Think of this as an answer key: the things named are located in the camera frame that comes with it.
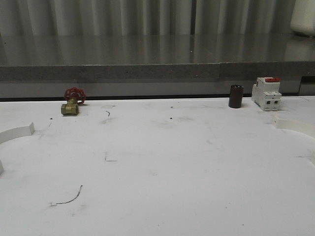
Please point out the white half pipe clamp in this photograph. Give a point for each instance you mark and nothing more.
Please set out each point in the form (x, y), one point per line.
(295, 125)
(16, 132)

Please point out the grey stone counter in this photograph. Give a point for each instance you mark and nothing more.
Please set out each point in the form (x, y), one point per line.
(43, 67)

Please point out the dark brown cylindrical capacitor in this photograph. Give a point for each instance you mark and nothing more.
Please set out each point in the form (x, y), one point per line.
(236, 95)

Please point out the brass valve red handwheel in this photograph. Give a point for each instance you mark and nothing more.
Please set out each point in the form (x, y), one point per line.
(74, 97)

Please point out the white container on counter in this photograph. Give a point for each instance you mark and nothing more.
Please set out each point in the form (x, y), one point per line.
(303, 17)

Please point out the white circuit breaker red switch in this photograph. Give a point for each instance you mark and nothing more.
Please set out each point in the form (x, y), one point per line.
(265, 93)

